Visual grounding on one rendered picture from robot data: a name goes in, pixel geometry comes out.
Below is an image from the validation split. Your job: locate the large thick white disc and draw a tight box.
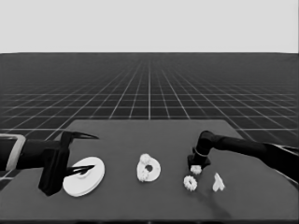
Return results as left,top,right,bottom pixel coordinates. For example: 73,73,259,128
62,156,107,198

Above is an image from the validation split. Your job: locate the small white T-shaped piece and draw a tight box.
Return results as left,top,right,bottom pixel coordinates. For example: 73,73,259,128
212,173,226,193

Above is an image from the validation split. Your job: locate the white round carrier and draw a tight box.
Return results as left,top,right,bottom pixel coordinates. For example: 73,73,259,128
135,153,163,184

